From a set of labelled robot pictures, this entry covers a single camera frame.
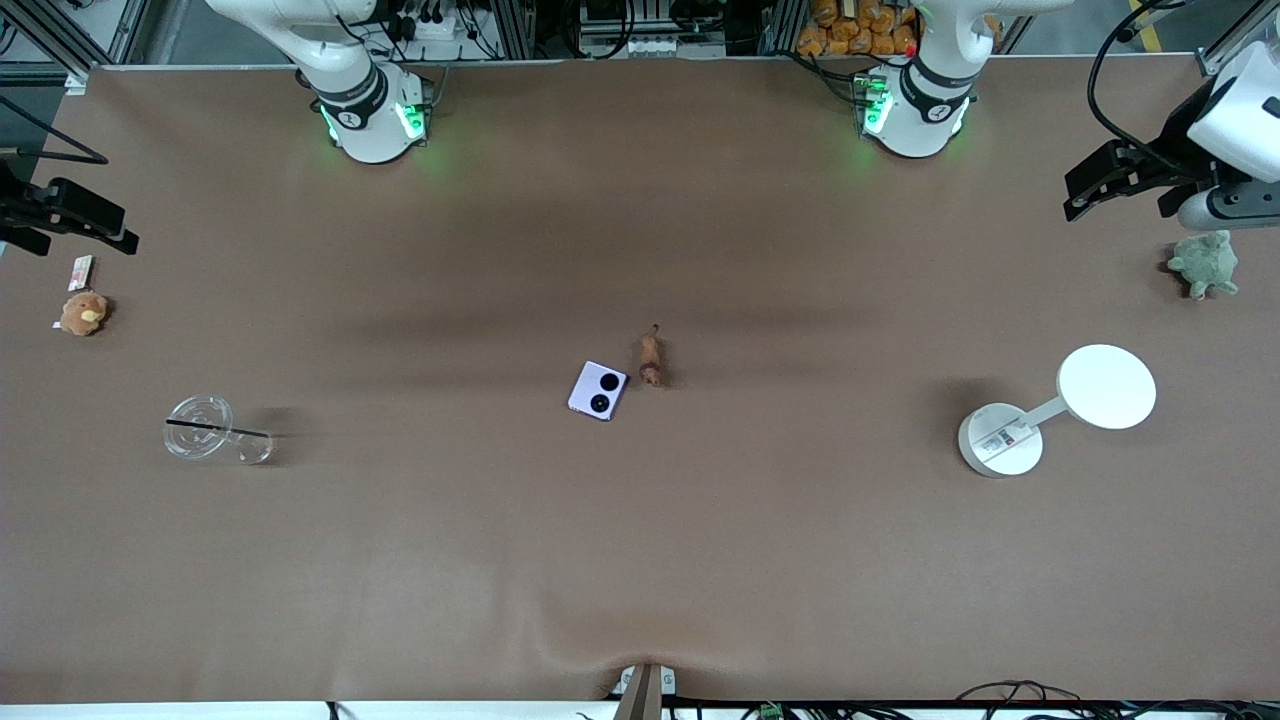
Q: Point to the brown table cover mat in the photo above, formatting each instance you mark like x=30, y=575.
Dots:
x=640, y=560

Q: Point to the brown lion figurine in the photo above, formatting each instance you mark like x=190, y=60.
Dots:
x=650, y=358

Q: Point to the lilac folding flip phone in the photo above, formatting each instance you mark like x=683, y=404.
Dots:
x=598, y=391

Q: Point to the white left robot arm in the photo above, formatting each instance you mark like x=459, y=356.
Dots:
x=920, y=120

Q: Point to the white power strip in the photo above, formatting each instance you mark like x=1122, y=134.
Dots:
x=430, y=27

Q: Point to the black drinking straw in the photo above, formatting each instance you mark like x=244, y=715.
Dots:
x=205, y=426

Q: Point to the white connector block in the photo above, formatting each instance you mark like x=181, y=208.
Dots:
x=658, y=46

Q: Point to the aluminium frame extrusion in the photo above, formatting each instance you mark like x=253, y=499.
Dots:
x=90, y=35
x=1225, y=50

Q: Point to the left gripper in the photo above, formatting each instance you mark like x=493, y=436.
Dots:
x=1176, y=147

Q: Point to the orange plush toy pile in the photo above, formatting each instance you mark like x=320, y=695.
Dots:
x=850, y=30

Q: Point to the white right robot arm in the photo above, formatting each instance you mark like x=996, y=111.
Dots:
x=365, y=120

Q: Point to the green plush toy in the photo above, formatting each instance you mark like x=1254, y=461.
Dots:
x=1205, y=265

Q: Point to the clear plastic lidded cup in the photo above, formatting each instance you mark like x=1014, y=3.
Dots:
x=200, y=410

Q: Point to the small printed card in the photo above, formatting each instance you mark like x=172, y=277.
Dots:
x=81, y=272

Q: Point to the white desk lamp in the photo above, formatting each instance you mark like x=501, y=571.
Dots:
x=1105, y=388

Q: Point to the brown plush toy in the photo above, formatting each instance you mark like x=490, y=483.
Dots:
x=82, y=315

